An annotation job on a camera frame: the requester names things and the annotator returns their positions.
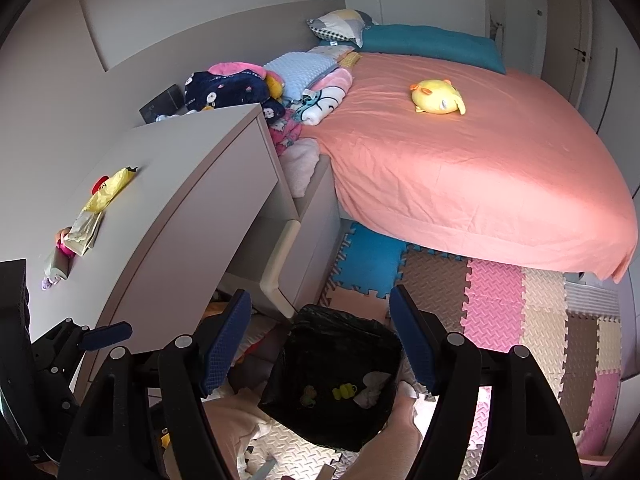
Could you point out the red heart toy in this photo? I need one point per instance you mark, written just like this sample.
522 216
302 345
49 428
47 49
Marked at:
99 183

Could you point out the yellow banana snack wrapper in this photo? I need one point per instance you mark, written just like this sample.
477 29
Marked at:
112 187

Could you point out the bed with salmon sheet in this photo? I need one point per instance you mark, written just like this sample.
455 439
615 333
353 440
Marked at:
520 178

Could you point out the navy blue plush blanket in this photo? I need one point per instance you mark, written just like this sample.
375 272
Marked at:
204 89

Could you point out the light blue folded blanket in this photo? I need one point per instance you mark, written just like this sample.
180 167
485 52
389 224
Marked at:
299 71

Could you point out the teal long pillow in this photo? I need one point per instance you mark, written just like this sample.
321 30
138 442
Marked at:
433 42

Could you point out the patterned grey yellow pillow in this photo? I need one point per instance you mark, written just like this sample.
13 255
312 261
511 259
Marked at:
344 25

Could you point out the black wall switch panel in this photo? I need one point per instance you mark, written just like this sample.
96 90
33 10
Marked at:
167 103

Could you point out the wardrobe door with handle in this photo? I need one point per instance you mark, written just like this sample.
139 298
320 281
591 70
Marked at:
568 46

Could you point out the beige paper trash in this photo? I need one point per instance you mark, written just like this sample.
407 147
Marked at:
83 232

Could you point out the colourful foam puzzle floor mat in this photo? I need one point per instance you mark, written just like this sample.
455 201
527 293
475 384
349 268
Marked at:
572 328

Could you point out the black lined trash bin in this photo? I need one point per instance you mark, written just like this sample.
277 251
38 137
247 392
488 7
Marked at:
334 381

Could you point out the small crumpled wrapper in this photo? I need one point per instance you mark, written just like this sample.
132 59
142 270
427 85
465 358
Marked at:
46 284

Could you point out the pink white folded clothes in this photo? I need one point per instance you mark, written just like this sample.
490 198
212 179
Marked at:
318 103

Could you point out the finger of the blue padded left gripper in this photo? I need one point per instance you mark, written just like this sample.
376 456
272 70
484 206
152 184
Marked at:
105 336

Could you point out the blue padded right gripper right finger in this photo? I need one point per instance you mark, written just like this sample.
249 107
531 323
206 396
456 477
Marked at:
415 336

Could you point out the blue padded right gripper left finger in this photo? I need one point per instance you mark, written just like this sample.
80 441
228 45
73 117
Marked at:
221 338

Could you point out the pink folded fabric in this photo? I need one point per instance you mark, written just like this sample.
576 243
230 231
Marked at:
227 69

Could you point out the yellow plush duck toy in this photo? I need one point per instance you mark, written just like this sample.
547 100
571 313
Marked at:
436 96

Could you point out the pink figurine toy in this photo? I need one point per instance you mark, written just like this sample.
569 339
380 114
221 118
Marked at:
59 243

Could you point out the grey white desk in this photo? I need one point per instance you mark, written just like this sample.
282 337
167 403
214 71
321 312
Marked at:
166 240

